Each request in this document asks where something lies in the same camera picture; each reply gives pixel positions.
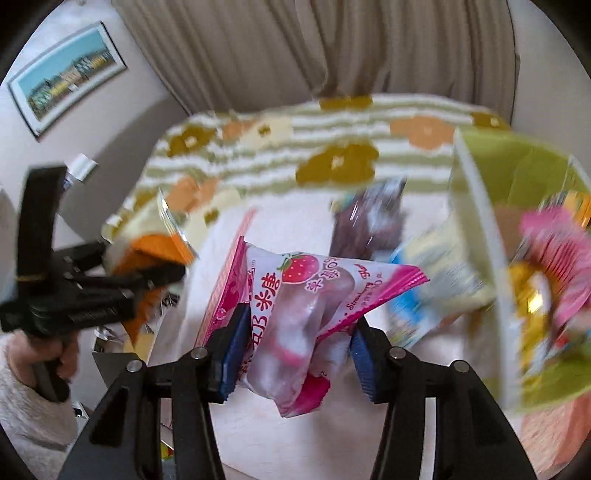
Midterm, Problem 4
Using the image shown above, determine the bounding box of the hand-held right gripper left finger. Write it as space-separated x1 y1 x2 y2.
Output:
58 302 252 480

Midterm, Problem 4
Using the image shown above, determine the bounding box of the pink strawberry snack packet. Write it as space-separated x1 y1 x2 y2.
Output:
194 235 430 418

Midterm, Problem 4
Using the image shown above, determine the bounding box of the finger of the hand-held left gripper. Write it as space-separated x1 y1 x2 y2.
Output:
76 263 188 298
53 240 112 273

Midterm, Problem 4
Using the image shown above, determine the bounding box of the dark snack packet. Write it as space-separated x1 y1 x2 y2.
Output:
330 178 409 261

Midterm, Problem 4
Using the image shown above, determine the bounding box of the person's left hand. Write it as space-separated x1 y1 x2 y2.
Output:
7 329 81 385

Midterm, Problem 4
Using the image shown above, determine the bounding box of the framed house picture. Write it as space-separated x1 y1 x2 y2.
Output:
7 21 129 139

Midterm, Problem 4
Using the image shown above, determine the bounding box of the beige curtain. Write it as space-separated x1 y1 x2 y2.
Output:
111 0 518 116

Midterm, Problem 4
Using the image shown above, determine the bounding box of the floral striped blanket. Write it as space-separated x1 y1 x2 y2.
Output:
102 95 513 259

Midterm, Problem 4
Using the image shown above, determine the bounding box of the yellow noodle snack packet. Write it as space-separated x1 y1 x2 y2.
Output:
508 261 555 370

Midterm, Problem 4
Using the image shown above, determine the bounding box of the orange snack packet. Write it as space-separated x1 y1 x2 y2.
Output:
102 189 199 352

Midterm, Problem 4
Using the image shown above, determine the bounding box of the person's left forearm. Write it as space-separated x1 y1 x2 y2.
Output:
0 342 79 480

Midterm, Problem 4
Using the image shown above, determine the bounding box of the white table cloth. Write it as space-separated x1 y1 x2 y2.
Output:
148 185 513 480

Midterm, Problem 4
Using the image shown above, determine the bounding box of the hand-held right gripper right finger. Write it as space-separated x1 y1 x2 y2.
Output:
348 318 539 480

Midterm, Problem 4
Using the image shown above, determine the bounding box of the green cardboard box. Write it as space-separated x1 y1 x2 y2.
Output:
450 127 591 411

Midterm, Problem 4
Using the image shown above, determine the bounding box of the pink striped snack packet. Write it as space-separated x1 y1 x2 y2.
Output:
519 208 591 333

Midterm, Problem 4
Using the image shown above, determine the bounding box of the blue white snack packet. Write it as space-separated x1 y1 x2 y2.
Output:
385 222 497 347

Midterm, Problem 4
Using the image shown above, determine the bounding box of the grey padded headboard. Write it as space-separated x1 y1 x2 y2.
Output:
58 92 191 232

